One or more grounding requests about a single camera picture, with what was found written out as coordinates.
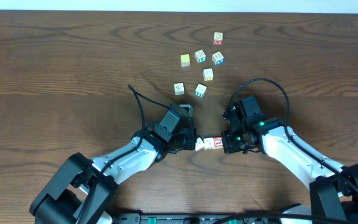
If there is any plain white wooden block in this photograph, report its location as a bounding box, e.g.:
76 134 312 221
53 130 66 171
174 83 185 96

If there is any green N wooden block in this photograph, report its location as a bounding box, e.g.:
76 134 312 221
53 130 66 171
195 84 207 98

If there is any orange letter wooden block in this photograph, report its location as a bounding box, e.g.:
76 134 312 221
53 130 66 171
203 68 214 81

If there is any teal letter wooden block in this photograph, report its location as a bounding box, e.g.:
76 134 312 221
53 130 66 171
195 49 206 63

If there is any blue letter wooden block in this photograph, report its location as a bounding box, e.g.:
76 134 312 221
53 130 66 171
212 51 224 65

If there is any yellow wooden block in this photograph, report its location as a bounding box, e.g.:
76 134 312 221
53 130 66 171
180 54 190 67

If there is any red M wooden block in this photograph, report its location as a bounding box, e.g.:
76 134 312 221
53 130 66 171
213 32 223 45

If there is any green duck wooden block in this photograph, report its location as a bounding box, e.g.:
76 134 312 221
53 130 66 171
195 138 204 151

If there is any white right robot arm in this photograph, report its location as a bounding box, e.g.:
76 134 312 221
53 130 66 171
222 98 358 223

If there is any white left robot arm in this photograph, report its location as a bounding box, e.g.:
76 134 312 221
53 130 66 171
29 116 195 223

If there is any red U wooden block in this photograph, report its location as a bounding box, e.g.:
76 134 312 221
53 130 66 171
213 136 224 149

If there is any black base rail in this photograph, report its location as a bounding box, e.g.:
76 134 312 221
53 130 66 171
110 212 316 224

